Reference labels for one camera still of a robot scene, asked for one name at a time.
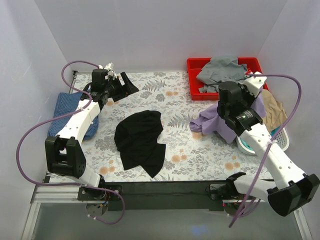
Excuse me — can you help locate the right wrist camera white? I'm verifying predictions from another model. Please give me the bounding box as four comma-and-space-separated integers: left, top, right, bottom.
242, 71, 267, 98

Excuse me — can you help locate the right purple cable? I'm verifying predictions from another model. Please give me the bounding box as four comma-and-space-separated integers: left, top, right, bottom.
228, 73, 303, 229

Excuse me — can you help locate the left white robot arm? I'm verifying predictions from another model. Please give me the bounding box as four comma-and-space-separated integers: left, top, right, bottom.
45, 69, 139, 200

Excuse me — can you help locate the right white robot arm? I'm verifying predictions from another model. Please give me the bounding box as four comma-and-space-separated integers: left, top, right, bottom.
217, 81, 320, 217

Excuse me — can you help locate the grey shirt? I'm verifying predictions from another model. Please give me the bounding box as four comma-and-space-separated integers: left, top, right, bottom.
196, 56, 248, 93

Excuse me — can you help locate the teal garment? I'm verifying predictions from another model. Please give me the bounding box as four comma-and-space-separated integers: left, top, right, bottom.
239, 127, 279, 152

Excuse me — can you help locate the lilac purple shirt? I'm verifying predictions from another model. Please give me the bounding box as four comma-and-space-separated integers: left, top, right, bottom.
189, 94, 266, 144

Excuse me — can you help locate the purple cable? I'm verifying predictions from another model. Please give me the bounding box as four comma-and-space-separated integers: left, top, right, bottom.
15, 60, 126, 226
228, 73, 303, 229

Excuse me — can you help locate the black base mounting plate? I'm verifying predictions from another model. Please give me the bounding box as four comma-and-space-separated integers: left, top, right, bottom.
76, 180, 257, 214

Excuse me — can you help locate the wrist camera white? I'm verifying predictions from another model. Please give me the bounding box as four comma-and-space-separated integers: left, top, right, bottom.
98, 62, 118, 80
242, 71, 267, 98

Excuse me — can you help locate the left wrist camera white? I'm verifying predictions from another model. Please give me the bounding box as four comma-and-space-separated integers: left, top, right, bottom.
98, 62, 118, 80

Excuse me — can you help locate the beige garment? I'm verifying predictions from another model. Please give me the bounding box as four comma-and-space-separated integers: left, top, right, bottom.
261, 89, 288, 132

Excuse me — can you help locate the black floral print t-shirt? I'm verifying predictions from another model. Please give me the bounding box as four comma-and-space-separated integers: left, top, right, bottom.
114, 110, 166, 178

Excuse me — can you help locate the blue checkered folded shirt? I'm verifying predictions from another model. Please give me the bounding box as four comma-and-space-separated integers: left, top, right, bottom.
47, 92, 100, 141

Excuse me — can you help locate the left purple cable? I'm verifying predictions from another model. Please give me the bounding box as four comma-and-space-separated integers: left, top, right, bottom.
15, 60, 126, 226

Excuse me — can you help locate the white plastic laundry basket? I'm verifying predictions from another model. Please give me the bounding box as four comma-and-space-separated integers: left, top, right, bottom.
235, 128, 290, 156

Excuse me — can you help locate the aluminium frame rail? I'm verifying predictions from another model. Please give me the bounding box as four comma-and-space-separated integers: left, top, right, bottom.
21, 186, 312, 240

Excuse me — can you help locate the floral patterned table mat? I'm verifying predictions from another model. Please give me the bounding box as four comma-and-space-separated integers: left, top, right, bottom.
80, 71, 261, 182

